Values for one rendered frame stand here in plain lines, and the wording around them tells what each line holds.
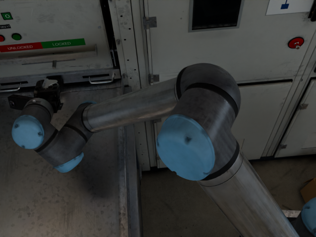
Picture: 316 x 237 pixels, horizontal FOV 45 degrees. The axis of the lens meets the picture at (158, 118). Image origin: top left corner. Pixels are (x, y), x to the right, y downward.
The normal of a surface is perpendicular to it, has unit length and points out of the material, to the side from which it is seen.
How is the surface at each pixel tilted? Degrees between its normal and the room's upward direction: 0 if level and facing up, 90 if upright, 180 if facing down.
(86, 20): 90
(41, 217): 0
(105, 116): 64
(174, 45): 90
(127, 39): 90
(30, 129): 55
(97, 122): 76
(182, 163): 80
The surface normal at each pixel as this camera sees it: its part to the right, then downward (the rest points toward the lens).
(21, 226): -0.04, -0.54
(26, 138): 0.00, 0.39
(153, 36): 0.08, 0.83
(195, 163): -0.52, 0.62
